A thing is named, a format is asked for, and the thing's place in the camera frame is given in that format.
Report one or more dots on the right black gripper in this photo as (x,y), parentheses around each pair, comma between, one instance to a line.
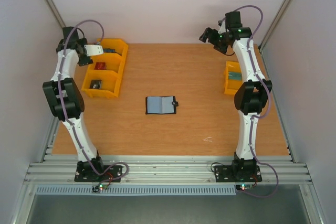
(214,38)

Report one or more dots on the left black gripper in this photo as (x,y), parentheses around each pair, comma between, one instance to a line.
(84,61)

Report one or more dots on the blue credit card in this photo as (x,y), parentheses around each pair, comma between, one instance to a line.
(109,50)

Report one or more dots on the dark VIP card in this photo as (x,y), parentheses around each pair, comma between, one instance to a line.
(95,84)

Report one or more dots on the black card holder wallet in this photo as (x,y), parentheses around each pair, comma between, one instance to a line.
(161,105)

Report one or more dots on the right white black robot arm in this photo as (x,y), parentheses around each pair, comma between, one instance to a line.
(250,99)

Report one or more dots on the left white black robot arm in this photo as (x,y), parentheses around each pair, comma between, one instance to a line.
(66,102)

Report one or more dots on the red card in bin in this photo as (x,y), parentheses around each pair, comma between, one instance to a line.
(100,66)

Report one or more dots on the green card in right bin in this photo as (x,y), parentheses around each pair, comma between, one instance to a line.
(236,76)

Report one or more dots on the yellow bin middle left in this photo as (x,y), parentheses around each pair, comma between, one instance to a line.
(109,62)

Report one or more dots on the yellow bin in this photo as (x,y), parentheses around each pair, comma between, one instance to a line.
(109,62)
(101,84)
(231,86)
(119,45)

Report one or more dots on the yellow bin near left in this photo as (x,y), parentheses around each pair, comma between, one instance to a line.
(101,84)

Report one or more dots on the yellow bin far left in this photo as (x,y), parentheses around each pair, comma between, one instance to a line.
(119,45)

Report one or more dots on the yellow bin right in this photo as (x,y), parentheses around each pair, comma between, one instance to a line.
(231,86)

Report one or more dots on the left small circuit board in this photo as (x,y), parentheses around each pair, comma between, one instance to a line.
(99,188)

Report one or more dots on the small circuit board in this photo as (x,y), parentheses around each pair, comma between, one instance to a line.
(244,187)
(99,188)

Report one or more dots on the right small circuit board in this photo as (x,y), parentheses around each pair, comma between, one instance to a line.
(244,187)

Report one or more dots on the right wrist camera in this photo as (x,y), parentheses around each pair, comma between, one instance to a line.
(222,26)

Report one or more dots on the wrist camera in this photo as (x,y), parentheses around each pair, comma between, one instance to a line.
(222,26)
(93,50)

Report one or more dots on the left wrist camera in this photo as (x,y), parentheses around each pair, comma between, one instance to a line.
(93,50)

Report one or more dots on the right aluminium corner post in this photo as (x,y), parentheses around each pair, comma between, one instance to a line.
(275,22)

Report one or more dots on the aluminium rail frame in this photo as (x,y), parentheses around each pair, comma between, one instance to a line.
(166,169)

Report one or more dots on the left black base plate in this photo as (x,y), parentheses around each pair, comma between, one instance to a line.
(113,174)

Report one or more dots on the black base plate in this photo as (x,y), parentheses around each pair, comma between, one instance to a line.
(113,174)
(224,173)

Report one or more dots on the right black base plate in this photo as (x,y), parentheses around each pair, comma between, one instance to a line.
(224,173)

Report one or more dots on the grey slotted cable duct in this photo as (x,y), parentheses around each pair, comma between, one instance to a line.
(138,190)

